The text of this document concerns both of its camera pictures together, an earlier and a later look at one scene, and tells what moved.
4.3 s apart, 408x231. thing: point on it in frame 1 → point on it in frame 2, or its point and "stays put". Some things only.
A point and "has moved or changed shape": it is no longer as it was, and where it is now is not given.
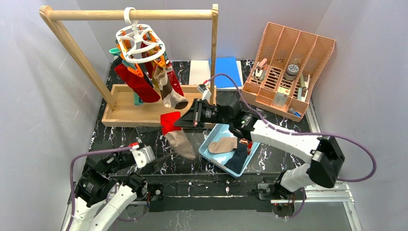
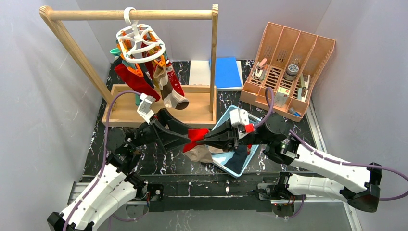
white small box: (281, 97) stays put
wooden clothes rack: (119, 110) stays put
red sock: (168, 119) has moved or changed shape
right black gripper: (197, 112) → (234, 134)
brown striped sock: (171, 98) stays put
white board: (200, 71) stays put
